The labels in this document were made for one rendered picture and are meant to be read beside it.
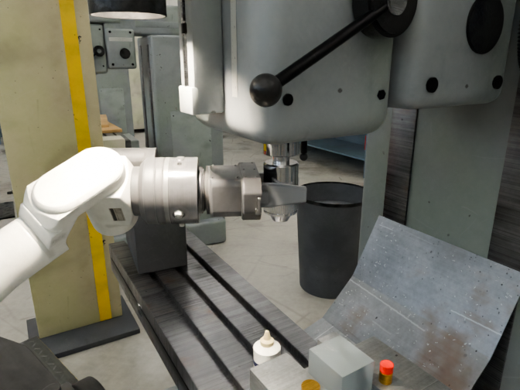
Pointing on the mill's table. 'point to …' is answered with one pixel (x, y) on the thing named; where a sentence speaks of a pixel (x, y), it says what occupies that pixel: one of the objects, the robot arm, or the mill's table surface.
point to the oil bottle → (265, 349)
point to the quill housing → (317, 91)
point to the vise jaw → (278, 374)
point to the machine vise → (412, 373)
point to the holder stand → (157, 246)
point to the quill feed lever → (398, 20)
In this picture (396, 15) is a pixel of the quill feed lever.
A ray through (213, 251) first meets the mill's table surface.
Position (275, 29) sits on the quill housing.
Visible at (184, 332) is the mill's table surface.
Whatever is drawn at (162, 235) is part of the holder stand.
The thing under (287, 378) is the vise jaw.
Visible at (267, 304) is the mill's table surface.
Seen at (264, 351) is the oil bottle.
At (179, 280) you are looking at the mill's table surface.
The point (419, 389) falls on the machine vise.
